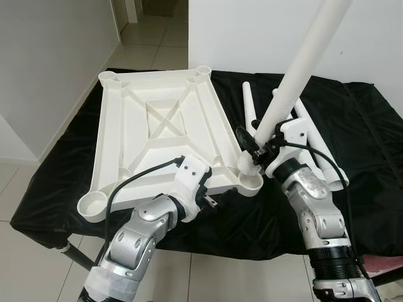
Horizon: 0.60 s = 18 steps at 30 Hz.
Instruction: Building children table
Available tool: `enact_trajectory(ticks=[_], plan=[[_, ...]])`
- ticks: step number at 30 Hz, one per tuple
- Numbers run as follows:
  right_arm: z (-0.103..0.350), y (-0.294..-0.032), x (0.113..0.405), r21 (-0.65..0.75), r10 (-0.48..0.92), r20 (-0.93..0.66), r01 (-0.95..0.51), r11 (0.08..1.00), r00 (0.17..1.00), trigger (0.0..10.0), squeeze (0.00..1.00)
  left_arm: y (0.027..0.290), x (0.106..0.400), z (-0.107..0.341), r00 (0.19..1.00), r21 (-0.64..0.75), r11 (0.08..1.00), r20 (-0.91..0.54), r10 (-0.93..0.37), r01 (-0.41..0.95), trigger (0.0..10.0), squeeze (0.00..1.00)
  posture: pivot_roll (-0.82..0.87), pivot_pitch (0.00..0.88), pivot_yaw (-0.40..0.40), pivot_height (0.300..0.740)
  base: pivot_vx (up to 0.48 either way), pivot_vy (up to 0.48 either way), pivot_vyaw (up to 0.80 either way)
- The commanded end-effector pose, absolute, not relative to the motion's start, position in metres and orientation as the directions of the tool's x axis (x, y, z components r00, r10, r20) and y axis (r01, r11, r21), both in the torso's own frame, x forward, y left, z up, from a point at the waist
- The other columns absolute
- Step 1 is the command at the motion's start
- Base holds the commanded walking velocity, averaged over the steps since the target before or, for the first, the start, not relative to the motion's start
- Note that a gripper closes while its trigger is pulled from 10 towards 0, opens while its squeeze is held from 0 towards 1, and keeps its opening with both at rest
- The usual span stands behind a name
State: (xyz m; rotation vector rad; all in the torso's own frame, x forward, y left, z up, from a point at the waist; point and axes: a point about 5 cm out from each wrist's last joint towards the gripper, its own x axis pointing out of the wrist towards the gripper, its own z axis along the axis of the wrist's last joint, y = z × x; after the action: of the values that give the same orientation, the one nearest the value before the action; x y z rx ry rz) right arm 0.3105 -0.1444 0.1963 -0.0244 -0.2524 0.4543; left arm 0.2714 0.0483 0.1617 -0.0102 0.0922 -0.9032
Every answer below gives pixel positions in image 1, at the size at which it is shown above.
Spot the black table cloth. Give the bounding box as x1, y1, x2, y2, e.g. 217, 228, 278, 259
9, 68, 403, 262

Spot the black metal stand leg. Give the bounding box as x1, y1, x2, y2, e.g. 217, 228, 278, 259
63, 241, 105, 272

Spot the pink seat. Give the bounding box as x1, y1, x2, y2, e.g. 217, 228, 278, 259
364, 254, 403, 279

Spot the black metal bar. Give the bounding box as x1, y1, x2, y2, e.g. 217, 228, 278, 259
365, 267, 403, 291

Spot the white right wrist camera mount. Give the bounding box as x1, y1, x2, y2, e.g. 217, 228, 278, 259
276, 117, 315, 165

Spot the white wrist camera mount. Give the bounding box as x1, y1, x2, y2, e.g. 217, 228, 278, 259
170, 155, 213, 210
276, 117, 315, 165

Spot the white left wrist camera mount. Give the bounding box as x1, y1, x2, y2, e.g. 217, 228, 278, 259
170, 155, 213, 210

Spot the beige door frame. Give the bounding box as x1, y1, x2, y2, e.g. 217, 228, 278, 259
112, 0, 140, 26

